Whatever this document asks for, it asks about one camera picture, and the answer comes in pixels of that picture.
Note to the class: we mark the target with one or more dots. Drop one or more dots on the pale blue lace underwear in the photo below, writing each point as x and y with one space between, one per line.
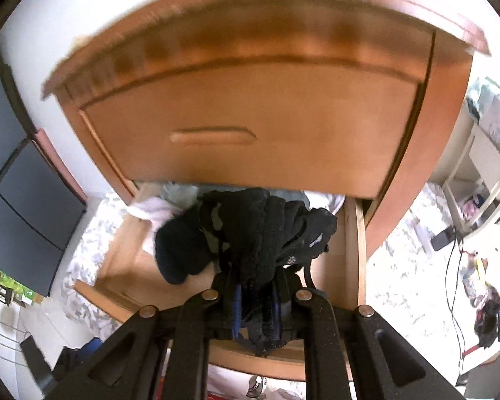
179 193

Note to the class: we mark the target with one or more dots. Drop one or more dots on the floral bedsheet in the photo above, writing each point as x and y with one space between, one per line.
400 300

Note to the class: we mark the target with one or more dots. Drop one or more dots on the white underwear black print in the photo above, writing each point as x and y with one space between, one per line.
146 210

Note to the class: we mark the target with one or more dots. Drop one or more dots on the teal plastic bag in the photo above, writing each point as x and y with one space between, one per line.
479 96

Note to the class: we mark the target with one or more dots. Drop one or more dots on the black lace underwear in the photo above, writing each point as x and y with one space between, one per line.
258 233

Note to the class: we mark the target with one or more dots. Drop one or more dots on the wooden nightstand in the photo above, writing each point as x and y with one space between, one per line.
441 112

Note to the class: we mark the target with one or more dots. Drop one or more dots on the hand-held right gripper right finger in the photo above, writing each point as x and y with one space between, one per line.
278 321

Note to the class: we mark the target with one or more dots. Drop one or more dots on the pink board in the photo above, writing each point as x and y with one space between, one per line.
62 166

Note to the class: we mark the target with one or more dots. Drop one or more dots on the shut wooden drawer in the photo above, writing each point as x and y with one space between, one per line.
254 154

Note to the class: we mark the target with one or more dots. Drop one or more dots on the black cloth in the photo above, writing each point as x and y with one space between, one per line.
489 321

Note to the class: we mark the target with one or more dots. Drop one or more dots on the wooden drawer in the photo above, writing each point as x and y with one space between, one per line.
254 154
341 258

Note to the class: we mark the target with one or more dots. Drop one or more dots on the dark grey refrigerator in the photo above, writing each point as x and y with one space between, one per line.
21 175

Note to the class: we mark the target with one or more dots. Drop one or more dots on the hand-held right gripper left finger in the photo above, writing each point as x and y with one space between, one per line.
234 321

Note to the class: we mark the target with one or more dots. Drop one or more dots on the green packaging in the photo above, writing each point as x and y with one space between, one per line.
12 283

